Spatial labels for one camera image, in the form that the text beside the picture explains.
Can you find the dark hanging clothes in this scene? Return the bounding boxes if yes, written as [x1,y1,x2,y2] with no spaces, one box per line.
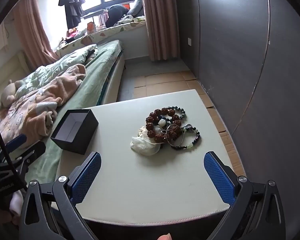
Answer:
[58,0,86,30]

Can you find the green floral duvet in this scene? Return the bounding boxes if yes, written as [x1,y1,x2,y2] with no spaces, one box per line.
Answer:
[15,44,99,98]

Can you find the grey pillow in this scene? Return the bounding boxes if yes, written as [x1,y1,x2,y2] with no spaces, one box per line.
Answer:
[126,0,143,17]

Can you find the leaf print window seat cushion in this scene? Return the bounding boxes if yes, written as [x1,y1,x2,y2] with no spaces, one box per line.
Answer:
[55,15,147,55]

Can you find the white cloth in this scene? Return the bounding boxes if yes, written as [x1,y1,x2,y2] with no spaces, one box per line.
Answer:
[9,190,24,225]

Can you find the brown seed bead bracelet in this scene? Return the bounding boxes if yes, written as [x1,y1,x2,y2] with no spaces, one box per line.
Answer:
[145,107,183,144]

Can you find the dark grey wardrobe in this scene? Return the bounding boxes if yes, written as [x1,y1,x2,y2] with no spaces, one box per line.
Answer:
[174,0,300,240]

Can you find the black and green bead bracelet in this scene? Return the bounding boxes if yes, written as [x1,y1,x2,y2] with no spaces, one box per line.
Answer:
[170,125,201,152]

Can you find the beige plush toy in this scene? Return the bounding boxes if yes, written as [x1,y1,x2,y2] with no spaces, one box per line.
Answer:
[0,79,24,108]

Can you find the white cloth pouch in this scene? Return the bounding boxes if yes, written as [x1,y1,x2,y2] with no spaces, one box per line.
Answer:
[130,130,162,157]

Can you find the black jewelry box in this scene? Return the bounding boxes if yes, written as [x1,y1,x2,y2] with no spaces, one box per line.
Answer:
[50,109,99,155]

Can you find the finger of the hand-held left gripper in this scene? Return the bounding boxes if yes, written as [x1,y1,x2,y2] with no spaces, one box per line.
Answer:
[4,133,27,153]
[4,141,46,172]

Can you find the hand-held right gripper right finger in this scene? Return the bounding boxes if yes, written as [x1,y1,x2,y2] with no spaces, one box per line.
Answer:
[203,151,287,240]

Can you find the black bag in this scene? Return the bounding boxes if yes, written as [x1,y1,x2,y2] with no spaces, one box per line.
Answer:
[106,4,130,28]

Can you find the pink curtain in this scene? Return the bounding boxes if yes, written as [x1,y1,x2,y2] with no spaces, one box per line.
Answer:
[12,0,59,68]
[139,0,178,62]

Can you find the silver chain necklace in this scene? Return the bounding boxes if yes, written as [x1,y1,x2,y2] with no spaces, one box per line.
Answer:
[165,124,194,147]

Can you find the dark faceted bead bracelet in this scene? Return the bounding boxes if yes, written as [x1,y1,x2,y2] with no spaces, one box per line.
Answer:
[167,106,187,120]

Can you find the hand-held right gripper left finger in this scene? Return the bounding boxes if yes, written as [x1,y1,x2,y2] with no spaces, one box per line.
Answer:
[19,151,102,240]

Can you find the pink fleece blanket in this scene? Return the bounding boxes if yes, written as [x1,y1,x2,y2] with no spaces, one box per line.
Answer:
[0,64,87,148]

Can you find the bed with green sheet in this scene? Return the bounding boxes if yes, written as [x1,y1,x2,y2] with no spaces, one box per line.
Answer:
[0,39,127,185]

